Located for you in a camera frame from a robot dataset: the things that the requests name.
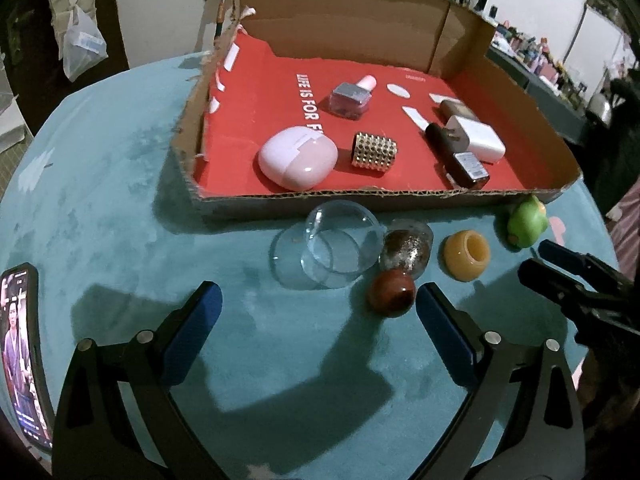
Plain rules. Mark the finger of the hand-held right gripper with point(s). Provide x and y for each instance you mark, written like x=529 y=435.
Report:
x=550 y=282
x=570 y=257

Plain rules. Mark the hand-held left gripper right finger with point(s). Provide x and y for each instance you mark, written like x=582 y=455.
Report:
x=447 y=335

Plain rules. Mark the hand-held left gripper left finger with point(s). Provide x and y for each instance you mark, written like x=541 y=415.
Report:
x=192 y=332

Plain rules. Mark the white charger plug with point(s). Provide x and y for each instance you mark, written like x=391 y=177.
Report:
x=480 y=140

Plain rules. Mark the small tan bottle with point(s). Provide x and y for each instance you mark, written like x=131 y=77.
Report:
x=457 y=109

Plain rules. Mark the gold studded cylinder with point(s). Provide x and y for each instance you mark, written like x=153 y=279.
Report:
x=375 y=152

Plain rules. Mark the cardboard box with red lining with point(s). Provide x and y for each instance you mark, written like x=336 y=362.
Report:
x=360 y=125

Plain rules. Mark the pink nail polish bottle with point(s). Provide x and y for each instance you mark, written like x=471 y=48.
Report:
x=350 y=97

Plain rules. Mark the small pink object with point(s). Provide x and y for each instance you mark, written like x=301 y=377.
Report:
x=559 y=230

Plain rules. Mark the green pear toy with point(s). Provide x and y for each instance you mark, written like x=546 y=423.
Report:
x=525 y=222

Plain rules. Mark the pink curtain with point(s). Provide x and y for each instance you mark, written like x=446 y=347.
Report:
x=627 y=235

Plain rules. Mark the red-brown marble ball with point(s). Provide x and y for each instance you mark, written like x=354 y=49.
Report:
x=392 y=292

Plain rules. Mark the clear glitter ball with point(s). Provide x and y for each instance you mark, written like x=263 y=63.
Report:
x=406 y=247

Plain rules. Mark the clear plastic half sphere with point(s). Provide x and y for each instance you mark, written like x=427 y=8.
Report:
x=287 y=262
x=345 y=240

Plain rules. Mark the black nail polish bottle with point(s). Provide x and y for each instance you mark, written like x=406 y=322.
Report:
x=462 y=165

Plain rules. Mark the black side table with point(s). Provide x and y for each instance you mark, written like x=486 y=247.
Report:
x=545 y=100

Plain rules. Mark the smartphone with lit screen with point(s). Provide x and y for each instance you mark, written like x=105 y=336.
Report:
x=22 y=360

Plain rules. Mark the pink earbud case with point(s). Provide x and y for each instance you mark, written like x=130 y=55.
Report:
x=297 y=157

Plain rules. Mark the stack of papers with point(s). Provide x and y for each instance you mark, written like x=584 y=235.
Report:
x=6 y=120

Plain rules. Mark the white plastic bag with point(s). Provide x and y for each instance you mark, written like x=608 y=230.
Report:
x=82 y=45

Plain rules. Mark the mop pole with orange grip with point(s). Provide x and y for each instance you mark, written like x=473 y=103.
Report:
x=224 y=5

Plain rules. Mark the beige hanging cloth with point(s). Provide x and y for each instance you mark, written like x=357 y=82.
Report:
x=62 y=0

